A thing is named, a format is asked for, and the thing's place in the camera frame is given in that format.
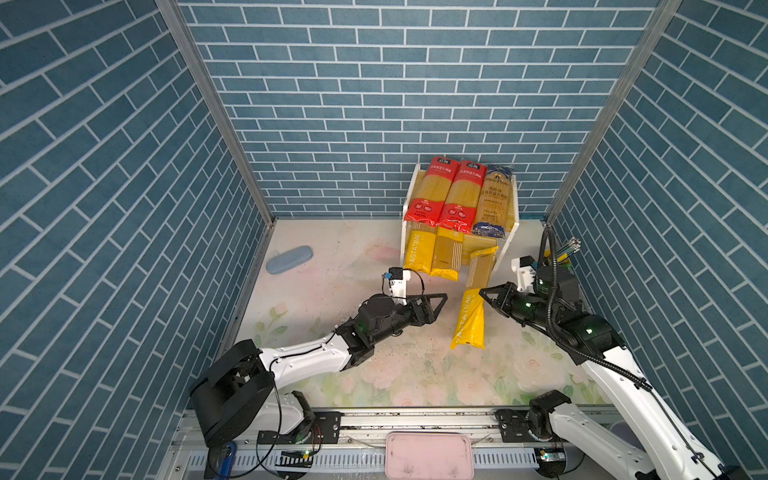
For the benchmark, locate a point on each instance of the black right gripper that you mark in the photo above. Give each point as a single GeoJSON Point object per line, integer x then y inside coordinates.
{"type": "Point", "coordinates": [502, 301]}

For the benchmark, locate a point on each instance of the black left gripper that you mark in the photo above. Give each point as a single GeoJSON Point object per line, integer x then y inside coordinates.
{"type": "Point", "coordinates": [422, 308]}

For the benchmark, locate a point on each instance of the yellow Pastatime bag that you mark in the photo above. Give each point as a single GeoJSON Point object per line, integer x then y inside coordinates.
{"type": "Point", "coordinates": [420, 245]}
{"type": "Point", "coordinates": [470, 328]}

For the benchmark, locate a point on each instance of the yellow pasta bag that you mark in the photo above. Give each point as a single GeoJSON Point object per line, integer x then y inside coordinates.
{"type": "Point", "coordinates": [447, 258]}

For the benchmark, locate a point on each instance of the blue MoliPasta spaghetti bag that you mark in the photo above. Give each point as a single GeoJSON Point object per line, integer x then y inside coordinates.
{"type": "Point", "coordinates": [493, 204]}

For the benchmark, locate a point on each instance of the red spaghetti bag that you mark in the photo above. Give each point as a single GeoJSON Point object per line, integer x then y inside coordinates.
{"type": "Point", "coordinates": [430, 194]}
{"type": "Point", "coordinates": [460, 207]}

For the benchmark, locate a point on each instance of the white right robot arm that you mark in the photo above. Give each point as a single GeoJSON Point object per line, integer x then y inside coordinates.
{"type": "Point", "coordinates": [667, 449]}

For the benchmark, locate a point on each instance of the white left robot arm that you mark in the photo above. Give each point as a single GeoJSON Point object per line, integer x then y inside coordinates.
{"type": "Point", "coordinates": [241, 388]}

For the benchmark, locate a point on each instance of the wooden two-tier shelf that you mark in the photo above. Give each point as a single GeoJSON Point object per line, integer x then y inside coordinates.
{"type": "Point", "coordinates": [471, 242]}

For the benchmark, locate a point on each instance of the pens in cup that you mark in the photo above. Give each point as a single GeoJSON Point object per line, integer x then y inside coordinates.
{"type": "Point", "coordinates": [573, 246]}

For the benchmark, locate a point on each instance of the pink tray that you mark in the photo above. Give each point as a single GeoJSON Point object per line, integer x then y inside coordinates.
{"type": "Point", "coordinates": [428, 456]}

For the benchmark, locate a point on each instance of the blue glasses case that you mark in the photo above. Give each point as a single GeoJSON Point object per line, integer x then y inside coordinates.
{"type": "Point", "coordinates": [289, 260]}

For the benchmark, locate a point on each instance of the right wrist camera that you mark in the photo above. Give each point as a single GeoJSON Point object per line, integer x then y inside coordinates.
{"type": "Point", "coordinates": [524, 272]}

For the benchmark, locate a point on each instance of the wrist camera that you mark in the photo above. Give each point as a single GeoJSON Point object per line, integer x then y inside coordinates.
{"type": "Point", "coordinates": [524, 272]}
{"type": "Point", "coordinates": [394, 282]}

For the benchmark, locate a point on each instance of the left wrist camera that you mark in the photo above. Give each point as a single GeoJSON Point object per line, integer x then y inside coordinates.
{"type": "Point", "coordinates": [394, 282]}

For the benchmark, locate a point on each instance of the blue black handled tool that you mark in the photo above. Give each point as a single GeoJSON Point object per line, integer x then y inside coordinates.
{"type": "Point", "coordinates": [220, 462]}

